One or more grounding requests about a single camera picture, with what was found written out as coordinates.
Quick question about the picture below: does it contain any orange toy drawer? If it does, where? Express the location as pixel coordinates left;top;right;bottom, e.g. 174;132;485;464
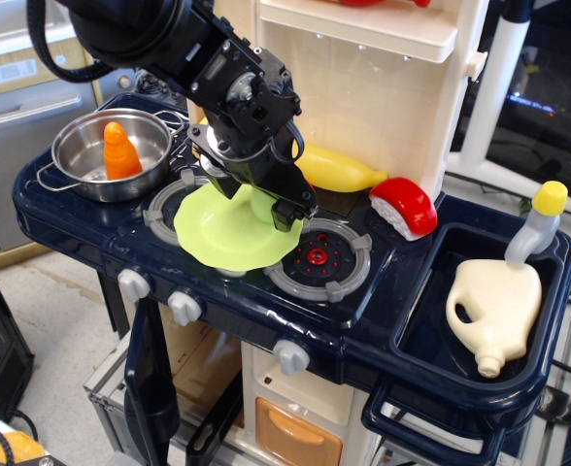
255;398;343;466

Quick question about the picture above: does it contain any grey red right burner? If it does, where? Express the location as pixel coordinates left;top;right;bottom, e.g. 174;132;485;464
263;218;373;303

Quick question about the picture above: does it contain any cream toy jug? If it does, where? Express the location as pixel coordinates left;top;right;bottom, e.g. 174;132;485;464
446;259;542;379

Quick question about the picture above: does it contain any yellow toy corn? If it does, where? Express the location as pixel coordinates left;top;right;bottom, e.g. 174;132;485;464
192;116;208;160

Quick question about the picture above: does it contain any orange toy carrot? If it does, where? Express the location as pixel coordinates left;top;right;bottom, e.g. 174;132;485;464
104;121;143;181

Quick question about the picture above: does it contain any yellow toy banana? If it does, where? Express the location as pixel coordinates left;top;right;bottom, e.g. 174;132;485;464
295;145;388;193

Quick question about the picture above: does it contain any grey toy dishwasher unit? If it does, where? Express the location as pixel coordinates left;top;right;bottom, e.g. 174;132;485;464
0;1;136;252

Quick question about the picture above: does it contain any grey right stove knob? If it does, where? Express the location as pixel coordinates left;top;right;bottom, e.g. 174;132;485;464
273;339;310;377

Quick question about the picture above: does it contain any grey left stove knob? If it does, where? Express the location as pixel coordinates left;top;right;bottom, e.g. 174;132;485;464
118;269;151;303

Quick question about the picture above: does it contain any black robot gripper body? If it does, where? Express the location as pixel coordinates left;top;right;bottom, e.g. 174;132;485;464
187;124;318;218

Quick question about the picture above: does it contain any grey left burner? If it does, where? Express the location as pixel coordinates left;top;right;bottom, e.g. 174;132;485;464
143;169;209;246

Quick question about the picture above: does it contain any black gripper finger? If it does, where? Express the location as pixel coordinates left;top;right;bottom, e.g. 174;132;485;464
206;168;242;199
271;198;310;232

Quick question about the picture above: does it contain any navy toy kitchen counter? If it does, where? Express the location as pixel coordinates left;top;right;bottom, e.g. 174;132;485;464
12;92;571;455

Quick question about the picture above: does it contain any navy toy oven door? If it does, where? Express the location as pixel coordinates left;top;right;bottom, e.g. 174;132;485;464
124;298;180;465

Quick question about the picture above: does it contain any grey yellow toy faucet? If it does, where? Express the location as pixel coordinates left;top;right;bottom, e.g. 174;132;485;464
504;181;568;265

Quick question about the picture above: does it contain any grey stove knob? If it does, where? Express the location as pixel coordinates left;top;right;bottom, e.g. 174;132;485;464
118;269;151;303
167;291;202;326
273;339;310;377

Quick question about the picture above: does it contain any stainless steel pot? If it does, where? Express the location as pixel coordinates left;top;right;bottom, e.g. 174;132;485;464
37;109;186;203

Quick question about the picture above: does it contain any grey middle stove knob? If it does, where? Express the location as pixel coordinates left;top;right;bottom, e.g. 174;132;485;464
167;291;202;326

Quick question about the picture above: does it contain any green toy pear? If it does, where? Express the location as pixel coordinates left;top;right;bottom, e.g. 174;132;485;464
250;187;276;225

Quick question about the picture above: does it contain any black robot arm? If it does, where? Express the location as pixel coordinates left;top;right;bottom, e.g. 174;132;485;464
26;1;318;232

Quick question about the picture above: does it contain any cream toy kitchen back shelf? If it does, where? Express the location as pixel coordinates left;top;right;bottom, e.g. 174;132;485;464
214;1;487;197

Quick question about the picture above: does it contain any red white toy sushi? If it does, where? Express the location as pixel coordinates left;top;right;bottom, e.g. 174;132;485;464
369;177;438;242

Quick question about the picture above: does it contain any light green plastic plate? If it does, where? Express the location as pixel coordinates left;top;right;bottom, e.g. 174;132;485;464
174;183;303;273

